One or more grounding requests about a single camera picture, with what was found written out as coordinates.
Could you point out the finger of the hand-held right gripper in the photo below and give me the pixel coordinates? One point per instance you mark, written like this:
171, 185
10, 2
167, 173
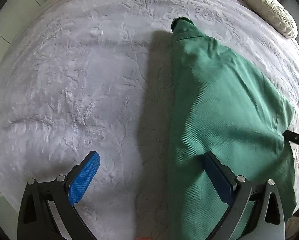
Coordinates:
298, 138

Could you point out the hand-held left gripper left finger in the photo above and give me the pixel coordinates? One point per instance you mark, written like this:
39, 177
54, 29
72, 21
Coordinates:
85, 177

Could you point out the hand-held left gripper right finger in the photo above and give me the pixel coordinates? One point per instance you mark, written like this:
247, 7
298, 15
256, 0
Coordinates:
219, 177

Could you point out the green garment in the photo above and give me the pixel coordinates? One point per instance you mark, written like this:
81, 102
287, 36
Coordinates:
227, 105

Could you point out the lavender plush blanket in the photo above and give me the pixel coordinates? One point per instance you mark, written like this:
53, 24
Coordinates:
64, 80

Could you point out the cream textured pillow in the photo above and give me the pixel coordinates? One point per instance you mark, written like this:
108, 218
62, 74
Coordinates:
267, 7

